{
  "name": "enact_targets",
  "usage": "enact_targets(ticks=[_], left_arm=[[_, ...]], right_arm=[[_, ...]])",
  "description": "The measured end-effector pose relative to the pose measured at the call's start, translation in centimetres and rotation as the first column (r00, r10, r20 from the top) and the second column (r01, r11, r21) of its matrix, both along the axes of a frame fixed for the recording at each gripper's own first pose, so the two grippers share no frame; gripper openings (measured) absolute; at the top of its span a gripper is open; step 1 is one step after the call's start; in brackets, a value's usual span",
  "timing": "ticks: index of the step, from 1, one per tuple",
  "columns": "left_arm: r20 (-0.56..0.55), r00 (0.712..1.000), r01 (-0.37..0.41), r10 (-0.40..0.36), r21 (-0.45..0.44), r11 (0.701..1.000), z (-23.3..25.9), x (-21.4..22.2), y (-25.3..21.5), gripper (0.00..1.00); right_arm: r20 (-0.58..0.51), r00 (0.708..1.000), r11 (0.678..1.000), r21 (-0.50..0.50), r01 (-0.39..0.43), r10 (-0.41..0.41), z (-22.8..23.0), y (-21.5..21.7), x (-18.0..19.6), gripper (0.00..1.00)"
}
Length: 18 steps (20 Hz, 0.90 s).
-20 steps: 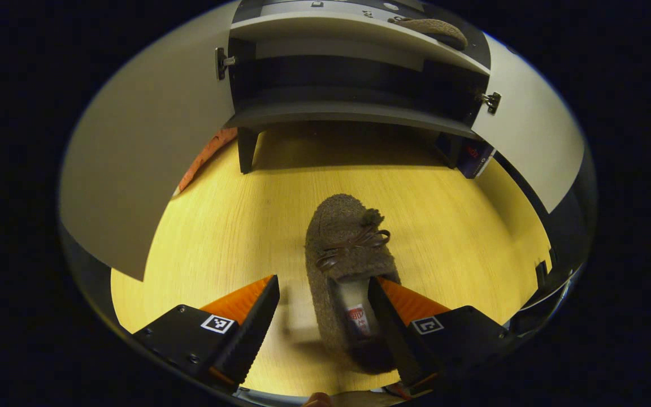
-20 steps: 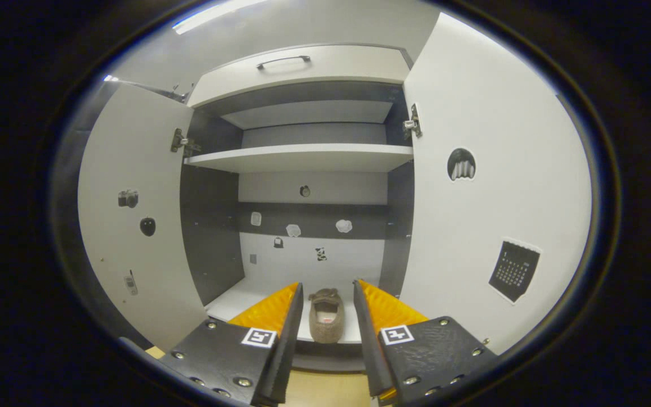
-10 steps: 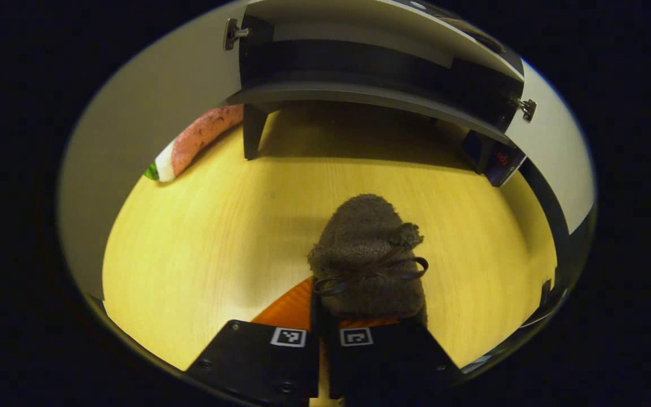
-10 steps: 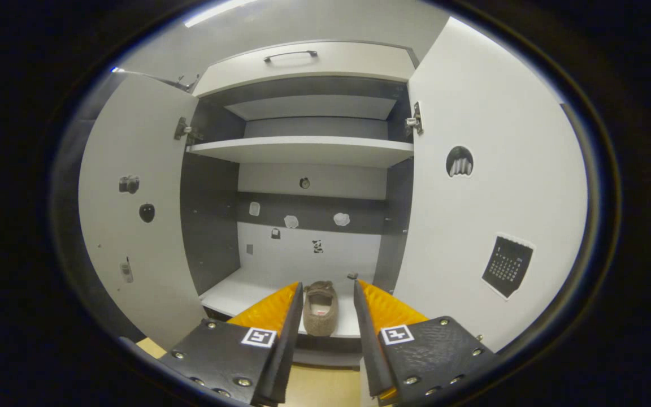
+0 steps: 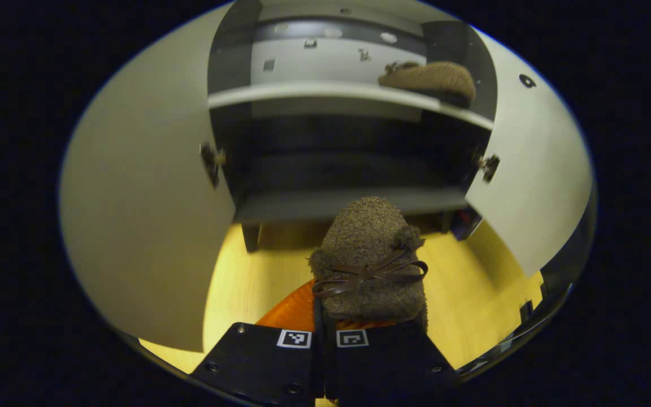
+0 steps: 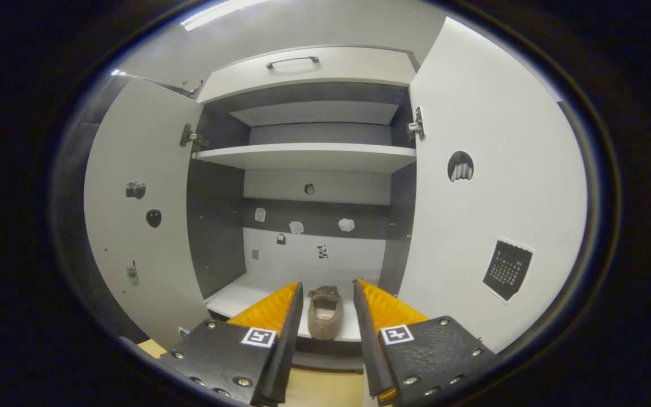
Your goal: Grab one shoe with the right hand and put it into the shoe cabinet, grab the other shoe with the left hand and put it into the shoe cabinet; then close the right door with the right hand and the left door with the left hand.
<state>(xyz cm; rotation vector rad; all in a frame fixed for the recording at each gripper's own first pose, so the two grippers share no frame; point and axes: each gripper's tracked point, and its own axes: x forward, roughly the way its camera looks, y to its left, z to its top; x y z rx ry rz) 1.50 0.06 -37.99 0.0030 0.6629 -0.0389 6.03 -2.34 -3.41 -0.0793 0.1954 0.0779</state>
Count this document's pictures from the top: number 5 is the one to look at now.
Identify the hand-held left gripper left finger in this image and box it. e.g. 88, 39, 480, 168
190, 280, 326, 407

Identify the dark cabinet leg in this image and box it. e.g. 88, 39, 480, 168
242, 223, 262, 253

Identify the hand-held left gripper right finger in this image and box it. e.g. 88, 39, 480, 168
325, 317, 462, 407

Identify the metal door hinge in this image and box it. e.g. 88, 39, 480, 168
200, 144, 225, 188
477, 154, 501, 183

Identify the white shoe cabinet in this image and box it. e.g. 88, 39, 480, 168
207, 0, 498, 252

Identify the brown fuzzy shoe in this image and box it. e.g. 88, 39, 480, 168
309, 196, 429, 328
378, 60, 477, 109

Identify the cabinet door with calendar sticker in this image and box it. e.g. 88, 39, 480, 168
464, 28, 594, 278

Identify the white cabinet shelf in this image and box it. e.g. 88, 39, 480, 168
208, 80, 496, 131

